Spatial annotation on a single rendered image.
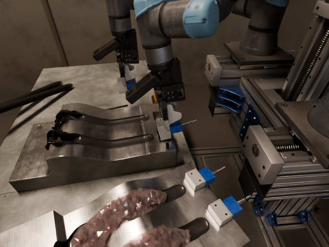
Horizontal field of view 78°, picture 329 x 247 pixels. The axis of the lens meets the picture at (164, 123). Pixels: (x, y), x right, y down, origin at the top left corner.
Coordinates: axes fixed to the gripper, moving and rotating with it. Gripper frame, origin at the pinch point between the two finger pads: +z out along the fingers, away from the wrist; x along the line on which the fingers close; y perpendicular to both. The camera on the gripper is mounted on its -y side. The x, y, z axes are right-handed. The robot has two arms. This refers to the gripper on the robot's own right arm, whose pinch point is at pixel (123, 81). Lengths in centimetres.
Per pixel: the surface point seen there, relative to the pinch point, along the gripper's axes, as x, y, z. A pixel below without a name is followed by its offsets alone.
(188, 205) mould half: -53, 14, 10
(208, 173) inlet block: -45, 22, 8
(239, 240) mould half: -63, 23, 10
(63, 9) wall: 163, -52, 5
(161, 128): -31.2, 10.6, 0.6
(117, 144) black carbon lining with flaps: -29.2, -3.9, 7.2
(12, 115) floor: 121, -124, 95
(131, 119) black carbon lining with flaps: -17.6, 1.5, 6.9
